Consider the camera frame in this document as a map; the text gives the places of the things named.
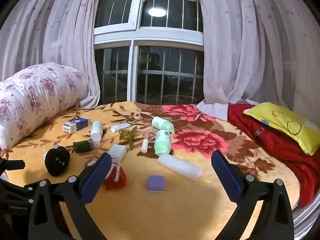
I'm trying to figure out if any yellow printed pillow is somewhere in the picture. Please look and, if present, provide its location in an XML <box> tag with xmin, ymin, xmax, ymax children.
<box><xmin>243</xmin><ymin>102</ymin><xmax>320</xmax><ymax>155</ymax></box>

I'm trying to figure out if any yellow floral fleece blanket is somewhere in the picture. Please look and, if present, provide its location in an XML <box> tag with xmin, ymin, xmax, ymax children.
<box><xmin>0</xmin><ymin>101</ymin><xmax>300</xmax><ymax>240</ymax></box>

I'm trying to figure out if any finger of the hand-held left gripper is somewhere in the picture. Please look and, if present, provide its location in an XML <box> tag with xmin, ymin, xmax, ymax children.
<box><xmin>0</xmin><ymin>158</ymin><xmax>26</xmax><ymax>172</ymax></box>

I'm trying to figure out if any white blue medicine box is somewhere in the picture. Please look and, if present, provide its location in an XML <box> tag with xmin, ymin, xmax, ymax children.
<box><xmin>62</xmin><ymin>117</ymin><xmax>91</xmax><ymax>134</ymax></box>

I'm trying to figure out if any small white bottle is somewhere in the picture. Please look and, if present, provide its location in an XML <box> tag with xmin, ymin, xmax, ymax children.
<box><xmin>90</xmin><ymin>121</ymin><xmax>103</xmax><ymax>141</ymax></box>

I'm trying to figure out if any white framed barred window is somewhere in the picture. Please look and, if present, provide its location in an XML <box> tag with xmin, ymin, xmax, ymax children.
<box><xmin>94</xmin><ymin>0</ymin><xmax>205</xmax><ymax>105</ymax></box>

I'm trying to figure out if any white plastic case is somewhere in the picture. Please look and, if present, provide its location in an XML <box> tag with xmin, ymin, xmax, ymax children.
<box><xmin>107</xmin><ymin>144</ymin><xmax>127</xmax><ymax>163</ymax></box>

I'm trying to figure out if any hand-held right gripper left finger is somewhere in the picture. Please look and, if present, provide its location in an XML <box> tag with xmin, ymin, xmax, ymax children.
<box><xmin>29</xmin><ymin>152</ymin><xmax>112</xmax><ymax>240</ymax></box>

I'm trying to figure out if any dark green small bottle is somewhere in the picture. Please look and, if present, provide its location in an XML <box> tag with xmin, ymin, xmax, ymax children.
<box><xmin>73</xmin><ymin>140</ymin><xmax>95</xmax><ymax>153</ymax></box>

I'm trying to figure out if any white pink lip balm stick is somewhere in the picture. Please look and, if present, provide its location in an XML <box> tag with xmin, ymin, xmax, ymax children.
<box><xmin>141</xmin><ymin>132</ymin><xmax>150</xmax><ymax>154</ymax></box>

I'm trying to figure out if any purple square case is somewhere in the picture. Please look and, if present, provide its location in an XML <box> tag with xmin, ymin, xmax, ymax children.
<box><xmin>147</xmin><ymin>175</ymin><xmax>165</xmax><ymax>193</ymax></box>

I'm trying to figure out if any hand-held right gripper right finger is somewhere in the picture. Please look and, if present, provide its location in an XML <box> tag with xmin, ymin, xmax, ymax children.
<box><xmin>211</xmin><ymin>150</ymin><xmax>295</xmax><ymax>240</ymax></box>

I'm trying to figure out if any red white yarn pompom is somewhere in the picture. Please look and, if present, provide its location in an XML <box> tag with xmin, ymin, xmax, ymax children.
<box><xmin>85</xmin><ymin>160</ymin><xmax>128</xmax><ymax>191</ymax></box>

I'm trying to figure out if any white translucent cylinder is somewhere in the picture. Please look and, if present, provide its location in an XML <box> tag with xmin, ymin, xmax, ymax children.
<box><xmin>158</xmin><ymin>153</ymin><xmax>202</xmax><ymax>180</ymax></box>

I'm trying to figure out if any light green bottle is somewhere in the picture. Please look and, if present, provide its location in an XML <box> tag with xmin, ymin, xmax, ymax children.
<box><xmin>154</xmin><ymin>129</ymin><xmax>172</xmax><ymax>157</ymax></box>
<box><xmin>151</xmin><ymin>116</ymin><xmax>175</xmax><ymax>134</ymax></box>

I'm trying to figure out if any olive green hair claw clip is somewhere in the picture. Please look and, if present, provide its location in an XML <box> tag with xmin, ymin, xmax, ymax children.
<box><xmin>119</xmin><ymin>126</ymin><xmax>138</xmax><ymax>150</ymax></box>

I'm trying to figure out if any sheer petal print curtain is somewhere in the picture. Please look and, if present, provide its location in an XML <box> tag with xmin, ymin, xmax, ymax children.
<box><xmin>0</xmin><ymin>0</ymin><xmax>104</xmax><ymax>107</ymax></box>
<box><xmin>196</xmin><ymin>0</ymin><xmax>320</xmax><ymax>113</ymax></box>

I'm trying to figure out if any silver bed frame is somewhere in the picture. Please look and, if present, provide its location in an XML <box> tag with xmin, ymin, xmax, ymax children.
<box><xmin>291</xmin><ymin>190</ymin><xmax>320</xmax><ymax>240</ymax></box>

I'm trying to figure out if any red cloth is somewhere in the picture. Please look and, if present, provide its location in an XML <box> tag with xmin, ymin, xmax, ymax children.
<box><xmin>227</xmin><ymin>102</ymin><xmax>320</xmax><ymax>208</ymax></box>

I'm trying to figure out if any green white ointment tube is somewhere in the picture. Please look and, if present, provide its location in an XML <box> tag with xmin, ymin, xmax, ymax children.
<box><xmin>111</xmin><ymin>121</ymin><xmax>135</xmax><ymax>133</ymax></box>

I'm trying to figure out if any floral bolster pillow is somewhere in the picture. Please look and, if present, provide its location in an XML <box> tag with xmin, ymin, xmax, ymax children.
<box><xmin>0</xmin><ymin>62</ymin><xmax>90</xmax><ymax>152</ymax></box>

